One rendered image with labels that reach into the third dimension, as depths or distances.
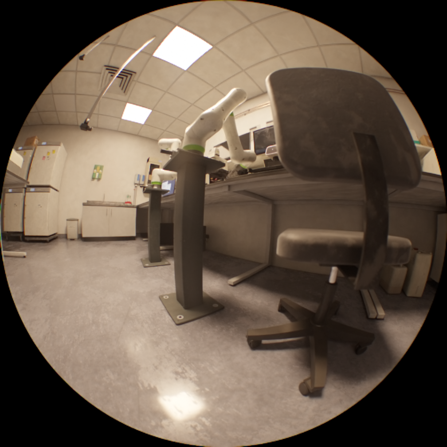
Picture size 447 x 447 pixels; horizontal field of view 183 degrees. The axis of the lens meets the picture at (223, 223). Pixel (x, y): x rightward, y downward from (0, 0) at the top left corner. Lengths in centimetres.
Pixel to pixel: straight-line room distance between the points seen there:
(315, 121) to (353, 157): 11
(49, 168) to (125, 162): 195
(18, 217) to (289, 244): 387
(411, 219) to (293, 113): 163
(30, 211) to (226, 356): 352
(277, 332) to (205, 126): 90
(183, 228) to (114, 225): 252
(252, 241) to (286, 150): 154
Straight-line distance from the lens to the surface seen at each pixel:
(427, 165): 185
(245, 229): 180
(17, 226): 376
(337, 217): 150
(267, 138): 129
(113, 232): 309
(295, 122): 33
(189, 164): 71
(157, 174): 160
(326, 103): 38
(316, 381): 50
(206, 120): 69
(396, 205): 161
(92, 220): 309
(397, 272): 139
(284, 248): 32
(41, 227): 334
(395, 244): 41
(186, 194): 67
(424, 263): 147
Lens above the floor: 50
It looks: 1 degrees down
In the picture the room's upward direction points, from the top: 2 degrees clockwise
